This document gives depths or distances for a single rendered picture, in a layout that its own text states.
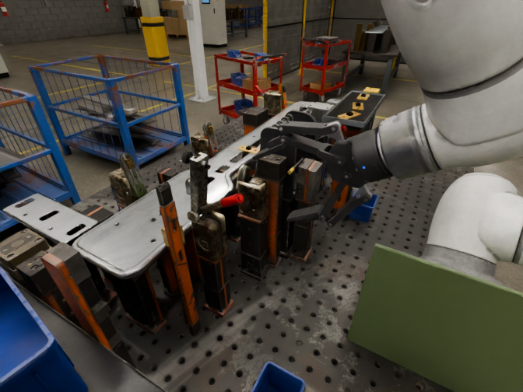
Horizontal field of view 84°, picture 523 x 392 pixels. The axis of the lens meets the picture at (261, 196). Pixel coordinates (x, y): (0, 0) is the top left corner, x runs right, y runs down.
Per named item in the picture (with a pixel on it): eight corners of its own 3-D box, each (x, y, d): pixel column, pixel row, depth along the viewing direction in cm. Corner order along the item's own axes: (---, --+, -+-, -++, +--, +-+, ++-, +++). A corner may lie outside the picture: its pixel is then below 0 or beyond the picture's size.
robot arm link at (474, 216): (429, 249, 86) (450, 180, 89) (507, 272, 75) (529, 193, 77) (419, 239, 74) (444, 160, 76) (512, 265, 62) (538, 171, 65)
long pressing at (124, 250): (293, 101, 170) (293, 98, 170) (331, 106, 161) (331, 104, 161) (64, 248, 71) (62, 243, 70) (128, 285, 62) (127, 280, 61)
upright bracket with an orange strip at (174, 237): (197, 326, 85) (165, 180, 57) (201, 327, 84) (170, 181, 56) (191, 334, 83) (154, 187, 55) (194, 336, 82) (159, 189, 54)
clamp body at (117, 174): (145, 239, 115) (122, 162, 96) (168, 250, 111) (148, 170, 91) (127, 254, 109) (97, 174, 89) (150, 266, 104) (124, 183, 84)
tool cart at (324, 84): (321, 91, 553) (328, 33, 498) (343, 96, 528) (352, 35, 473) (296, 100, 504) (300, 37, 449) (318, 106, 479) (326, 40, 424)
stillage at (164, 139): (64, 154, 333) (26, 64, 279) (122, 131, 391) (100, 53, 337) (138, 181, 285) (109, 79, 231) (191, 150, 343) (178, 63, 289)
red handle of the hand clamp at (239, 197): (200, 203, 73) (243, 188, 63) (205, 211, 73) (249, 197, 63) (188, 212, 70) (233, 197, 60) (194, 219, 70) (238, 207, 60)
